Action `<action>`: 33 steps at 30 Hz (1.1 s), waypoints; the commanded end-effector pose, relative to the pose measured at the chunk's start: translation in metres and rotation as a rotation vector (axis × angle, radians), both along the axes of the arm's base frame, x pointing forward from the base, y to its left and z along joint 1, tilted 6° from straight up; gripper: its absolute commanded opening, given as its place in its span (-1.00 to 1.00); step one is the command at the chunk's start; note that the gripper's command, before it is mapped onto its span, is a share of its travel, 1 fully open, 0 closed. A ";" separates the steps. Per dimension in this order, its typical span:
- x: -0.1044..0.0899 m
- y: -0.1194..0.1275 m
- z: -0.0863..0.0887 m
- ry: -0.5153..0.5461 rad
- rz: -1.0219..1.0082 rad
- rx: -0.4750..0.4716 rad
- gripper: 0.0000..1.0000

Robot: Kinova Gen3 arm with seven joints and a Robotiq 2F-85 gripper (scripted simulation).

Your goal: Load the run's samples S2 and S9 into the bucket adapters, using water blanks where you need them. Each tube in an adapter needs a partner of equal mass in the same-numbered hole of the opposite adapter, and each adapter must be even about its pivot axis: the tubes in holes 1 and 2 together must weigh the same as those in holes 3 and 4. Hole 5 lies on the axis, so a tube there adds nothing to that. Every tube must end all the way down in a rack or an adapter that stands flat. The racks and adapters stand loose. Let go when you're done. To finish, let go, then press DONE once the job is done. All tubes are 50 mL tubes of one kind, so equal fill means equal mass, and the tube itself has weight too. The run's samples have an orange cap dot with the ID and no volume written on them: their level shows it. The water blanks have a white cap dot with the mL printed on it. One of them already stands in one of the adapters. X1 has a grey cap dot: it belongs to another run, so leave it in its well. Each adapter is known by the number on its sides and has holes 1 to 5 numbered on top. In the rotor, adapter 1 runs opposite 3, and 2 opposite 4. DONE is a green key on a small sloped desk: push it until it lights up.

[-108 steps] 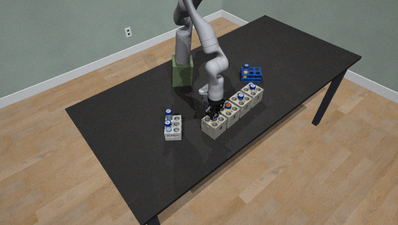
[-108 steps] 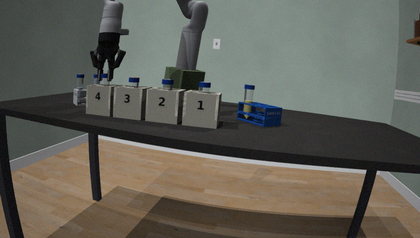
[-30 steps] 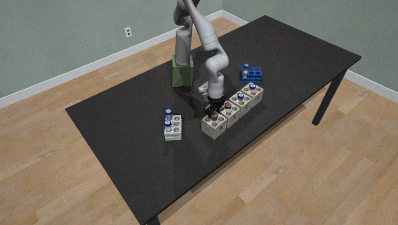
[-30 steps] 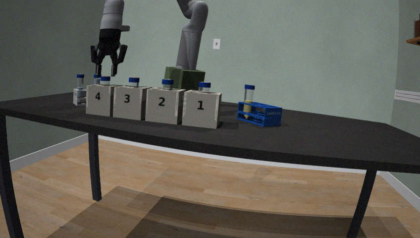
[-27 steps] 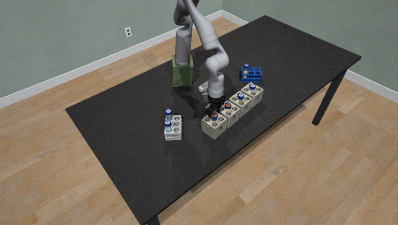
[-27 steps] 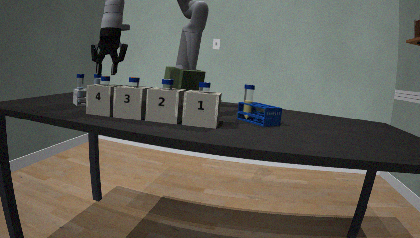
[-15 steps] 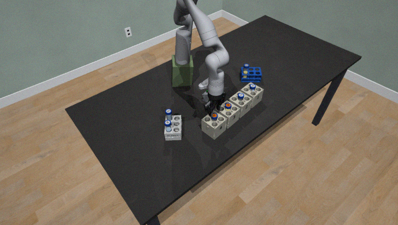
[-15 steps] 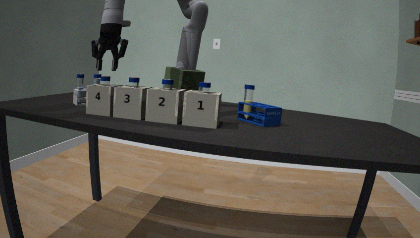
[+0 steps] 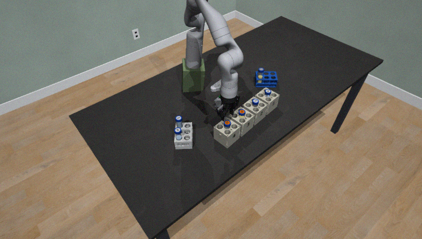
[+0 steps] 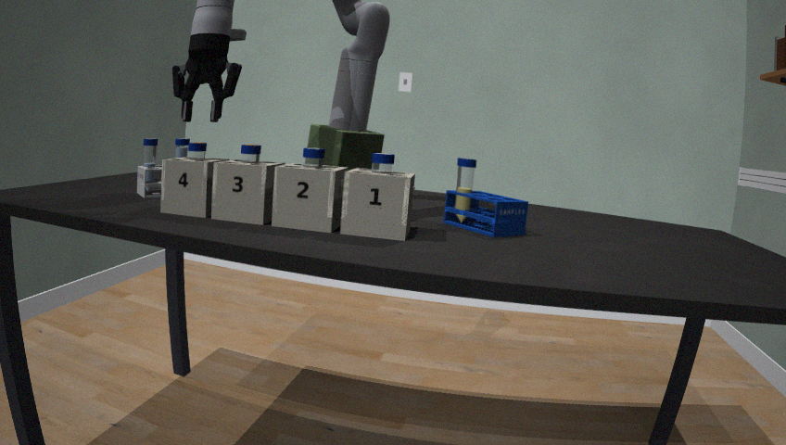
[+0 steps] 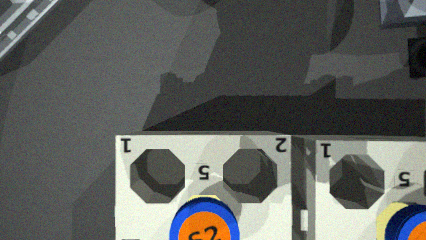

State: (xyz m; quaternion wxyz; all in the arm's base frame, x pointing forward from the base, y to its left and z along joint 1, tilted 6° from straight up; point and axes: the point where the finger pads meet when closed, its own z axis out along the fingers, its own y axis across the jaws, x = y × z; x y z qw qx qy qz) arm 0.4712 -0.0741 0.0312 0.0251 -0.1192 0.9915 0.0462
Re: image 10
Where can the white tube rack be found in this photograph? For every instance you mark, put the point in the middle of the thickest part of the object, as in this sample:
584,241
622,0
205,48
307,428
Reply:
142,183

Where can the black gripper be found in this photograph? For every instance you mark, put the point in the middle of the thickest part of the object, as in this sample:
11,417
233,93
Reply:
206,63

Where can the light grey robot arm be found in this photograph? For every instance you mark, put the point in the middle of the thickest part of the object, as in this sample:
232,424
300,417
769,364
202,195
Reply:
369,22

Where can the blue tube rack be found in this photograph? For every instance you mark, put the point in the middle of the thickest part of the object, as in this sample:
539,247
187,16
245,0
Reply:
509,218

